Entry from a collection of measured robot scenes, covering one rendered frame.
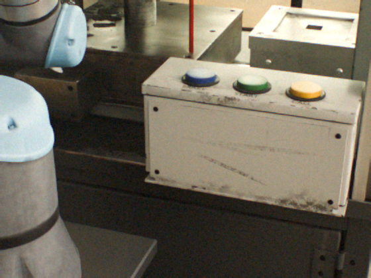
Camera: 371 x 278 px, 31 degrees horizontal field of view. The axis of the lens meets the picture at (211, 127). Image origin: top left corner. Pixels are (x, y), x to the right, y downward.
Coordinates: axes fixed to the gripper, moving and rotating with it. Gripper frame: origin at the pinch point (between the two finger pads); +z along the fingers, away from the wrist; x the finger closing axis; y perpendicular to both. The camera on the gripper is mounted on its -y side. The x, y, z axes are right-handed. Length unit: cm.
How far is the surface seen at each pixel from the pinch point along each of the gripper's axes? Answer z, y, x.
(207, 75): -9.3, 31.7, -4.0
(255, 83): -8.7, 38.3, -3.5
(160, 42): 11.5, 9.8, 3.1
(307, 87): -6.5, 44.4, -2.1
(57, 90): -0.3, 1.3, -10.6
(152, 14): 15.7, 3.6, 8.7
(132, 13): 13.1, 1.1, 7.5
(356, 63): 4.4, 46.4, 4.6
